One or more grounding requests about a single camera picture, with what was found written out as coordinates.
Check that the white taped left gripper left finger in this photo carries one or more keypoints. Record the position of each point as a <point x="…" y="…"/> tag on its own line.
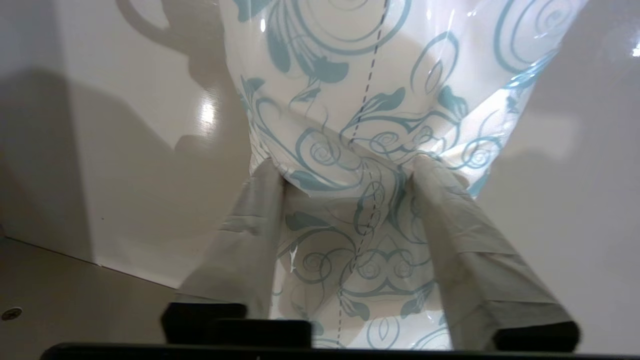
<point x="250" y="250"/>

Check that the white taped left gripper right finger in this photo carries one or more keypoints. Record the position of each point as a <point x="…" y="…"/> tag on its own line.
<point x="475" y="270"/>

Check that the beige cabinet drawer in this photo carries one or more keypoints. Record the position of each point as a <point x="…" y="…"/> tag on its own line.
<point x="125" y="175"/>

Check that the blue floral tissue pack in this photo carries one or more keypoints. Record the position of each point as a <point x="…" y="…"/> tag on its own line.
<point x="380" y="75"/>

